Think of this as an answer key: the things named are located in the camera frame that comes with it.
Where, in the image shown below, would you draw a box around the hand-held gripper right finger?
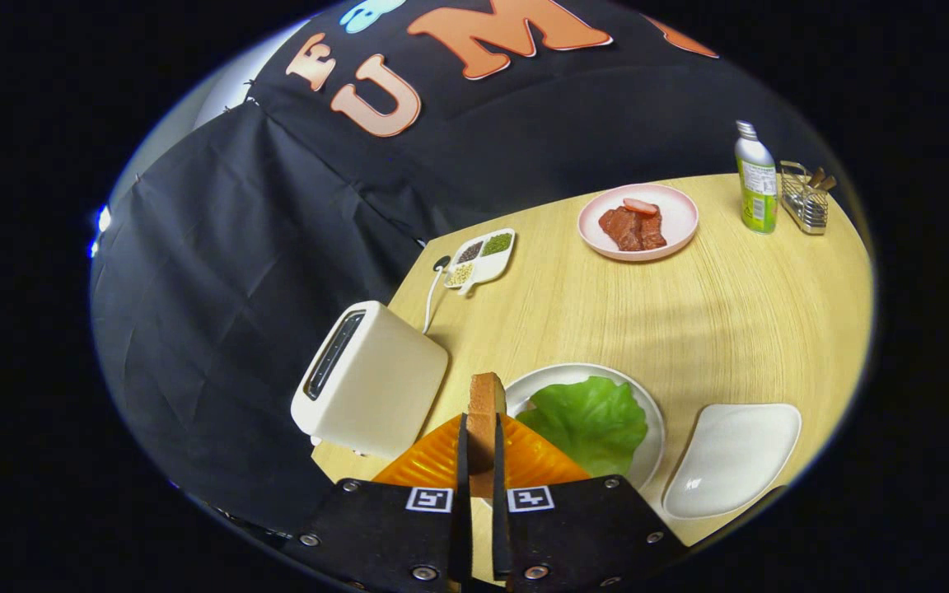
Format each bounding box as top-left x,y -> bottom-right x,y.
491,413 -> 690,593

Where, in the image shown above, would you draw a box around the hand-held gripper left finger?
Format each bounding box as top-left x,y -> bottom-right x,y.
289,413 -> 473,593

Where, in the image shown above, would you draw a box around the plain bread slice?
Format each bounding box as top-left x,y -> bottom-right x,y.
466,372 -> 508,476

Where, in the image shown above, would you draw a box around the green lettuce leaf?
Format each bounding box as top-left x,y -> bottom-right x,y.
516,376 -> 649,479

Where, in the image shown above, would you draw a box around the white toaster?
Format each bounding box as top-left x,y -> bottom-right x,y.
291,301 -> 450,460

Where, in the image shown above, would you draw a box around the round white plate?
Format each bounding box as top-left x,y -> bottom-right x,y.
504,363 -> 666,495

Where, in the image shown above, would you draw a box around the curved white dish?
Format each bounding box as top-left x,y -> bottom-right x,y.
661,403 -> 802,520

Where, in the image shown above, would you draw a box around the divided white condiment tray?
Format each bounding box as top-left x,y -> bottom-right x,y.
443,228 -> 517,297

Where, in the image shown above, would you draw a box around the brown meat piece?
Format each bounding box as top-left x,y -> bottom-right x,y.
598,208 -> 645,252
638,212 -> 668,250

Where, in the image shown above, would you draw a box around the black backdrop cloth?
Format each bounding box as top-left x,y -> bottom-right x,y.
91,0 -> 854,536

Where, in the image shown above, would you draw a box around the pink plate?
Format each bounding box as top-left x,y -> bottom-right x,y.
577,183 -> 699,263

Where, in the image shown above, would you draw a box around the silver bottle green label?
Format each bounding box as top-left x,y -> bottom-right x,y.
734,120 -> 778,235

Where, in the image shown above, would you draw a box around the white toaster cable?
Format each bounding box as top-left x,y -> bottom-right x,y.
423,255 -> 452,334

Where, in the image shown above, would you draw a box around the wire cutlery holder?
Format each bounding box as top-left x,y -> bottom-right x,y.
779,161 -> 830,236

